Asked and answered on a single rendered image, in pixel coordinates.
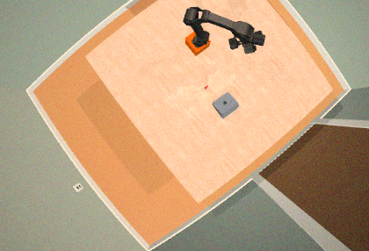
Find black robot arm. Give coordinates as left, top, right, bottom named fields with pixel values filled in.
left=183, top=6, right=265, bottom=54

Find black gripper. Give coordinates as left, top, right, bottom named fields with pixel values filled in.
left=228, top=30, right=263, bottom=50

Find grey metal panel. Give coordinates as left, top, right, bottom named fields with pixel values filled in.
left=212, top=91, right=239, bottom=119

